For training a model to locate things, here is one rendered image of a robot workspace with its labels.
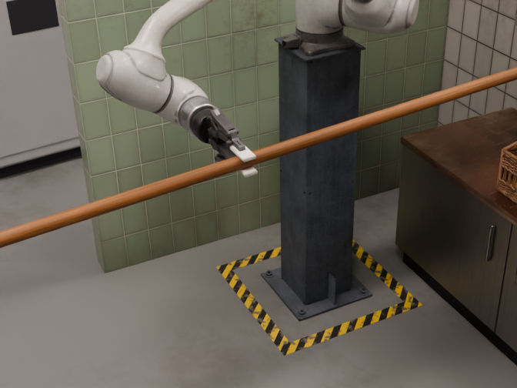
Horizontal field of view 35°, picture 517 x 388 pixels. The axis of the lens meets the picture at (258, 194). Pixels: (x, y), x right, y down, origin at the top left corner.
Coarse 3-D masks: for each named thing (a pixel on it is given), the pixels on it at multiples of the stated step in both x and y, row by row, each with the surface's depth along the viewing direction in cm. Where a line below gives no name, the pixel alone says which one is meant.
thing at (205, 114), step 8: (200, 112) 190; (208, 112) 189; (192, 120) 191; (200, 120) 188; (208, 120) 187; (192, 128) 191; (200, 128) 189; (208, 128) 189; (216, 128) 185; (200, 136) 190; (208, 136) 191
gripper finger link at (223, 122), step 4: (212, 112) 184; (220, 112) 184; (212, 116) 184; (216, 116) 183; (220, 116) 183; (224, 116) 183; (216, 120) 182; (220, 120) 182; (224, 120) 182; (228, 120) 182; (220, 124) 181; (224, 124) 181; (228, 124) 181; (232, 124) 181; (220, 128) 182; (224, 128) 180; (228, 128) 179; (232, 128) 179; (236, 128) 179; (228, 132) 178; (228, 136) 179
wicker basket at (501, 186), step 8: (512, 144) 263; (504, 152) 262; (512, 152) 264; (504, 160) 263; (512, 160) 259; (504, 168) 264; (512, 168) 260; (504, 176) 265; (512, 176) 270; (496, 184) 269; (504, 184) 266; (512, 184) 262; (504, 192) 266; (512, 192) 263; (512, 200) 263
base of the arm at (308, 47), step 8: (296, 32) 267; (304, 32) 264; (336, 32) 263; (288, 40) 265; (296, 40) 265; (304, 40) 265; (312, 40) 263; (320, 40) 263; (328, 40) 263; (336, 40) 264; (344, 40) 266; (352, 40) 268; (304, 48) 263; (312, 48) 262; (320, 48) 262; (328, 48) 264; (336, 48) 265
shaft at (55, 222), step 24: (504, 72) 201; (432, 96) 194; (456, 96) 196; (360, 120) 187; (384, 120) 189; (288, 144) 180; (312, 144) 182; (216, 168) 174; (240, 168) 176; (144, 192) 168; (168, 192) 171; (48, 216) 162; (72, 216) 163; (0, 240) 158
